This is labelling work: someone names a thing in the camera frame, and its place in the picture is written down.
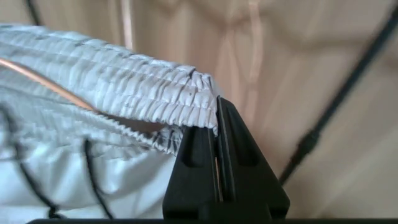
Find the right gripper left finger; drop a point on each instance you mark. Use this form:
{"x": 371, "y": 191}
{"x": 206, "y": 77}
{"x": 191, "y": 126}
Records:
{"x": 192, "y": 180}

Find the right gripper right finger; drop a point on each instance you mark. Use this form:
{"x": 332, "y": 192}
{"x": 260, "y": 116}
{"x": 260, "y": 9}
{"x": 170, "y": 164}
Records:
{"x": 252, "y": 186}

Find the pale grey shorts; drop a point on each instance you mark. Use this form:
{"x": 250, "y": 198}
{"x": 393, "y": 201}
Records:
{"x": 124, "y": 81}

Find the pink clothes hanger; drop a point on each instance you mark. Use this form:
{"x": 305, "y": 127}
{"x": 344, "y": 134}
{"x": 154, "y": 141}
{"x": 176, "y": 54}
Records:
{"x": 46, "y": 83}

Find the black clothes rack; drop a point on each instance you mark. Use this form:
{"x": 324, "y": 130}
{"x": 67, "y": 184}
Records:
{"x": 342, "y": 91}

